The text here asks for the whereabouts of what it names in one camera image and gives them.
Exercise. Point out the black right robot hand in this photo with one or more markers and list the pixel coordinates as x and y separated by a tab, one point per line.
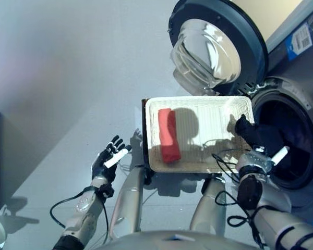
255	161

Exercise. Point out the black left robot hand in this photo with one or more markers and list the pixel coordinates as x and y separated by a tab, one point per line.
104	166

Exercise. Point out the black cloth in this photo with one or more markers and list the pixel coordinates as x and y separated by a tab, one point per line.
253	132

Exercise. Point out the red cloth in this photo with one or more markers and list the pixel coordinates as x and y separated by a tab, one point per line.
168	135

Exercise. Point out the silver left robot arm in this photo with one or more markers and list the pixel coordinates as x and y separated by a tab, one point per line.
83	216

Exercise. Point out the grey washing machine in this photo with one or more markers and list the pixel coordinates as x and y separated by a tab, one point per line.
297	86

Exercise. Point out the silver left robot leg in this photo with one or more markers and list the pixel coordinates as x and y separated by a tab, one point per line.
129	198

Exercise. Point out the silver robot leg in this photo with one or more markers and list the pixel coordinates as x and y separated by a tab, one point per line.
129	198
211	205

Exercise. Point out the silver right robot leg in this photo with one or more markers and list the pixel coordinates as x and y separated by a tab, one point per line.
211	205

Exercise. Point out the white wicker basket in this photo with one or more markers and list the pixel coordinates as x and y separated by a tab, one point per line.
211	114

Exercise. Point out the grey robot torso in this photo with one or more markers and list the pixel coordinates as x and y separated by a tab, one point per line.
177	240

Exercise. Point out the blue energy label sticker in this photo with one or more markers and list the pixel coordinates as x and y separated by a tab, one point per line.
298	41

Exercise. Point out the round glass washer door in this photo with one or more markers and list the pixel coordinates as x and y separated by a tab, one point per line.
211	41

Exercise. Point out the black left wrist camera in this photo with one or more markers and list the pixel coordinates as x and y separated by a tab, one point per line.
105	190

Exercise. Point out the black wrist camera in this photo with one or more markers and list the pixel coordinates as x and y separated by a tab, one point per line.
105	190
249	191

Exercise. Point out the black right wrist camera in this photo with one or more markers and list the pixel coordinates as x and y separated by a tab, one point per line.
249	191

